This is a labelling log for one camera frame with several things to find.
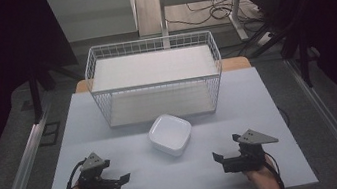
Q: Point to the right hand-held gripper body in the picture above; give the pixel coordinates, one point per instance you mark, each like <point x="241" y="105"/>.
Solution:
<point x="250" y="159"/>

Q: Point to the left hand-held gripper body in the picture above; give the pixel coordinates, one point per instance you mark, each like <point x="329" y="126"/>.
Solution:
<point x="92" y="181"/>

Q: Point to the white square dish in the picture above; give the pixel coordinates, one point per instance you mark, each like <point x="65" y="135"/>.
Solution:
<point x="170" y="134"/>

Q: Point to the person's right hand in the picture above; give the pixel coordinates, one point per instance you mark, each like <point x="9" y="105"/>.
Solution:
<point x="265" y="177"/>

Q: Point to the wooden table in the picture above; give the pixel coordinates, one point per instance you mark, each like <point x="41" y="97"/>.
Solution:
<point x="236" y="63"/>

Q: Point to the white power strip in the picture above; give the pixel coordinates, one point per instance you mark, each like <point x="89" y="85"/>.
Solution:
<point x="264" y="39"/>

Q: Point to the black tripod stand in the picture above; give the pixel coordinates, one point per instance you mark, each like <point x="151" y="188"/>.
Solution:
<point x="302" y="54"/>

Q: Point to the white cabinet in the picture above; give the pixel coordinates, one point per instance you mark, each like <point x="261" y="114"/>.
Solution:
<point x="94" y="14"/>

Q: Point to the black floor socket frame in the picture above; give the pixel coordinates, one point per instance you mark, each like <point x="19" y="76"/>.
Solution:
<point x="41" y="135"/>

